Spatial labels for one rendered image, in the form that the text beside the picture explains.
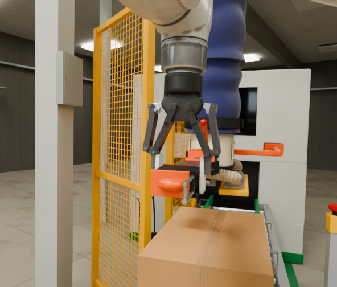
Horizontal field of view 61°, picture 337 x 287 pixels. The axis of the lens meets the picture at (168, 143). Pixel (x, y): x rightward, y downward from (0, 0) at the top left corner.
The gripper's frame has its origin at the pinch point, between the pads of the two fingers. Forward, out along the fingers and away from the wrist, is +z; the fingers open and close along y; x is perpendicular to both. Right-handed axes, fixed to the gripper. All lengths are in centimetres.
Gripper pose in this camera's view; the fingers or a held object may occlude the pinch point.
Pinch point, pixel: (180, 177)
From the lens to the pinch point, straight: 56.9
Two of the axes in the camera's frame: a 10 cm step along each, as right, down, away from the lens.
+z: -0.3, 10.0, 0.5
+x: -2.7, 0.4, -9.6
